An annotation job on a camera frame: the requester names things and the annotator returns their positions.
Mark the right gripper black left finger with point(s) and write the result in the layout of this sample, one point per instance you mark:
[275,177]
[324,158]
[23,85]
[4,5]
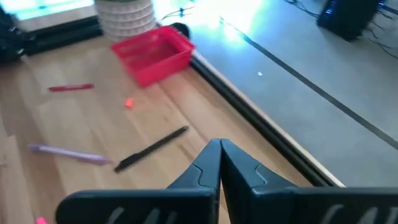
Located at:
[140,208]

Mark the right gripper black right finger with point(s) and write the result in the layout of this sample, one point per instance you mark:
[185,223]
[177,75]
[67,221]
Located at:
[311,208]

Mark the black pen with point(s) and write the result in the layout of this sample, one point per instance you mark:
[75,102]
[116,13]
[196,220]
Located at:
[151,148]

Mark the purple pen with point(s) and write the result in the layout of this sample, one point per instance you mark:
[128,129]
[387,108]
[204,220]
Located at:
[70,154]

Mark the long red pen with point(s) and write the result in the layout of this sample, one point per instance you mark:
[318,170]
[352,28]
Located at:
[41,221]

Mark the short red pen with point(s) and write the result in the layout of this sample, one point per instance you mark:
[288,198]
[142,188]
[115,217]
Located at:
[71,87]

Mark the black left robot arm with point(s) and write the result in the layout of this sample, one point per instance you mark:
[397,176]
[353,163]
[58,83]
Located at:
[11,40]

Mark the orange eraser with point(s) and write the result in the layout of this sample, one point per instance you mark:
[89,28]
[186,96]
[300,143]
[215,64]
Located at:
[129,103]

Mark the red plastic bin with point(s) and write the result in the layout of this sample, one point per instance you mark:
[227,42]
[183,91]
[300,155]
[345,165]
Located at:
[161,67]

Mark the green plant in patterned pot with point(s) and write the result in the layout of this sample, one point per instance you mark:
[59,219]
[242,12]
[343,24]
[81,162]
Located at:
[124,18]

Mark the black floor equipment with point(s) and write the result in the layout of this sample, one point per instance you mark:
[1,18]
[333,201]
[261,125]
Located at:
[345,18]

